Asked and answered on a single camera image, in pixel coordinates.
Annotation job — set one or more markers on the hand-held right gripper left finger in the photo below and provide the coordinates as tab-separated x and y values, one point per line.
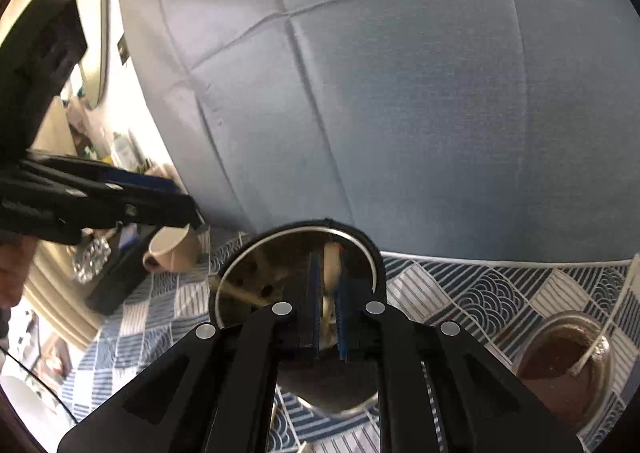
314	308

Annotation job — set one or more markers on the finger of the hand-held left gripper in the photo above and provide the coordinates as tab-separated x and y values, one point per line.
100	213
140	178

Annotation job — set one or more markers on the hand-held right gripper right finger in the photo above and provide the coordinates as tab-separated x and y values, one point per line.
344	318

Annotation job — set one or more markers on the cream spoon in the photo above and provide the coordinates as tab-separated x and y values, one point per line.
331	263

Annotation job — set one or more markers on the steel utensil holder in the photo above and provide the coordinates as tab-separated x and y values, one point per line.
280	253

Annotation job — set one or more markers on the wooden chopstick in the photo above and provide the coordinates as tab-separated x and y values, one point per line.
240	294

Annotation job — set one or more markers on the person's left hand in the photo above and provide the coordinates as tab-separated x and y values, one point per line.
15	273

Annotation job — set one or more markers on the cluster of toiletry bottles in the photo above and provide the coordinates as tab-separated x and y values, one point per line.
120	148

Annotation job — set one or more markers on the cut glass tumbler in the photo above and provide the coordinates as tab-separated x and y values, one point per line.
92	258

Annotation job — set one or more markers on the black tray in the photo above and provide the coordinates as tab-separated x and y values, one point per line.
115	288

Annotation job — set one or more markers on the beige cup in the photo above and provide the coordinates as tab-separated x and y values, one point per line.
172	248

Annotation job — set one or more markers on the blue patterned tablecloth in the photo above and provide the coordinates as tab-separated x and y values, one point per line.
450	293

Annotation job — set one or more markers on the white plate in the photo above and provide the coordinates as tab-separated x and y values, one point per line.
20	405

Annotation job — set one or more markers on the brown glass cup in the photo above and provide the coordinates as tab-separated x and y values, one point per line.
555	358

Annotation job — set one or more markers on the blue upholstered sofa back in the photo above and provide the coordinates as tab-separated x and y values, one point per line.
400	108

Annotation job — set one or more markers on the white stirring stick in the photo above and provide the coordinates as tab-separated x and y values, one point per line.
592	353

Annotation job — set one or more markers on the oval wall mirror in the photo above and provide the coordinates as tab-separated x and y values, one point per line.
92	33

